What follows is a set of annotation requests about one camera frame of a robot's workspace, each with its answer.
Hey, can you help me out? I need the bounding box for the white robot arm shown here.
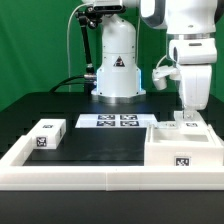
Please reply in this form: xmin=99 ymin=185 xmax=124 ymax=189
xmin=82 ymin=0 xmax=224 ymax=117

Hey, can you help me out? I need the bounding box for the white rectangular block with tags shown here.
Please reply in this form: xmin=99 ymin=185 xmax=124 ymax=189
xmin=28 ymin=119 xmax=66 ymax=149

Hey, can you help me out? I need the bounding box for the white cabinet box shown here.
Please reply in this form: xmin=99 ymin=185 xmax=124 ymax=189
xmin=144 ymin=126 xmax=224 ymax=166

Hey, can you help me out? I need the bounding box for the black articulated camera mount arm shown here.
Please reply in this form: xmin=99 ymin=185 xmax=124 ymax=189
xmin=75 ymin=6 xmax=101 ymax=95

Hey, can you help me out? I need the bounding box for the white flat tag base plate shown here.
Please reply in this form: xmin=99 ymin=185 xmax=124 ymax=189
xmin=75 ymin=114 xmax=157 ymax=128

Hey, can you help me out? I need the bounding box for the white U-shaped boundary frame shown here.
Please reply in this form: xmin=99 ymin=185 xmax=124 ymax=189
xmin=0 ymin=136 xmax=224 ymax=191

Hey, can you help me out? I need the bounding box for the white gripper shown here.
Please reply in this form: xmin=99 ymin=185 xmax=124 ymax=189
xmin=169 ymin=38 xmax=217 ymax=120

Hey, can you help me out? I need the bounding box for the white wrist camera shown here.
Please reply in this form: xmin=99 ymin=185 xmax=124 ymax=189
xmin=152 ymin=66 xmax=179 ymax=90

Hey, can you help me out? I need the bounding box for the white thin cable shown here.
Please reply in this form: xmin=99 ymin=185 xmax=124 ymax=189
xmin=66 ymin=3 xmax=88 ymax=93

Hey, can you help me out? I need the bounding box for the black cable bundle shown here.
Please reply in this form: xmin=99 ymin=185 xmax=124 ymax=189
xmin=49 ymin=75 xmax=90 ymax=93

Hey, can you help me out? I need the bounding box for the white cabinet door panel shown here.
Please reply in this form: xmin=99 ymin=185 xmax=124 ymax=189
xmin=156 ymin=121 xmax=177 ymax=129
xmin=174 ymin=111 xmax=208 ymax=135

